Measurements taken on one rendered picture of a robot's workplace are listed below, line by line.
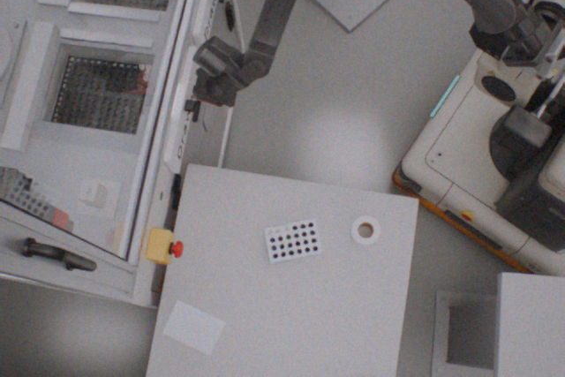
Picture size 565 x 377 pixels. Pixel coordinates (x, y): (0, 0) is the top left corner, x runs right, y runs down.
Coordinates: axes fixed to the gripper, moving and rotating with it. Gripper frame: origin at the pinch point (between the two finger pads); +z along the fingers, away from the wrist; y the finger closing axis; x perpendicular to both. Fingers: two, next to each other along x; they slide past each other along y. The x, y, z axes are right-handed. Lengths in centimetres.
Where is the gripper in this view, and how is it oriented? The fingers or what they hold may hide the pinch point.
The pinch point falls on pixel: (199, 95)
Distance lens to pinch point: 157.1
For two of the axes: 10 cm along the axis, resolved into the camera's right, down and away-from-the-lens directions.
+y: -8.2, -2.8, -5.0
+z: -5.5, 1.3, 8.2
